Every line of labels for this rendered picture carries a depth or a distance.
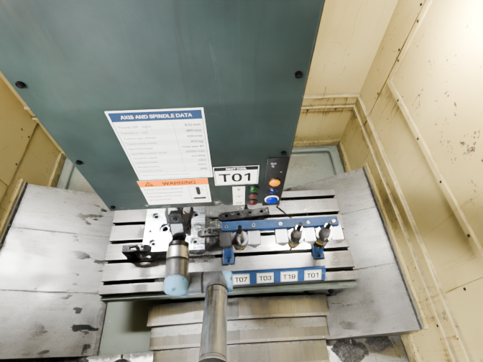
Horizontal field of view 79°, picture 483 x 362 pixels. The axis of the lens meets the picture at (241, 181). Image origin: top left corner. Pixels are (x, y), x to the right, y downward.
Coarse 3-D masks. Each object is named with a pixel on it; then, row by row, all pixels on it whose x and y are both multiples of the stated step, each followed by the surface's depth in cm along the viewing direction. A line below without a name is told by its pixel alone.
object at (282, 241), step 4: (276, 228) 117; (280, 228) 117; (284, 228) 117; (276, 232) 116; (280, 232) 116; (284, 232) 116; (276, 236) 115; (280, 236) 115; (284, 236) 115; (276, 240) 115; (280, 240) 115; (284, 240) 115; (288, 240) 115; (280, 244) 114; (284, 244) 114
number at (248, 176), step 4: (232, 172) 64; (236, 172) 64; (240, 172) 64; (244, 172) 64; (248, 172) 64; (252, 172) 64; (232, 176) 65; (236, 176) 65; (240, 176) 65; (244, 176) 65; (248, 176) 65; (252, 176) 66; (232, 180) 66; (236, 180) 67; (240, 180) 67; (244, 180) 67; (248, 180) 67; (252, 180) 67
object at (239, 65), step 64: (0, 0) 33; (64, 0) 34; (128, 0) 34; (192, 0) 35; (256, 0) 35; (320, 0) 35; (0, 64) 40; (64, 64) 40; (128, 64) 41; (192, 64) 42; (256, 64) 42; (64, 128) 50; (256, 128) 53; (128, 192) 68; (256, 192) 72
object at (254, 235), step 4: (248, 232) 116; (252, 232) 116; (256, 232) 116; (248, 236) 115; (252, 236) 115; (256, 236) 115; (260, 236) 116; (248, 240) 115; (252, 240) 115; (256, 240) 115; (260, 240) 115; (248, 244) 114; (252, 244) 114; (256, 244) 114; (260, 244) 114
